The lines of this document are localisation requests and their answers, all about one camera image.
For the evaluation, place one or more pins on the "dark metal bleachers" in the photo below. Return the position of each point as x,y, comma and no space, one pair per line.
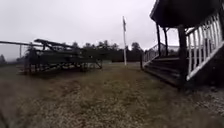
60,56

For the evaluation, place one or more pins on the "dry brown grass field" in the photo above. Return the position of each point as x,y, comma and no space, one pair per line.
100,100

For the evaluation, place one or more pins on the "dark roofed gazebo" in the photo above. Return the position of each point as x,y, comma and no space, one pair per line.
196,43

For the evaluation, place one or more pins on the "white flagpole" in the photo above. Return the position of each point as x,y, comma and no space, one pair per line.
124,41

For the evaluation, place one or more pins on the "row of dark trees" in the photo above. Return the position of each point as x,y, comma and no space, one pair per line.
106,50

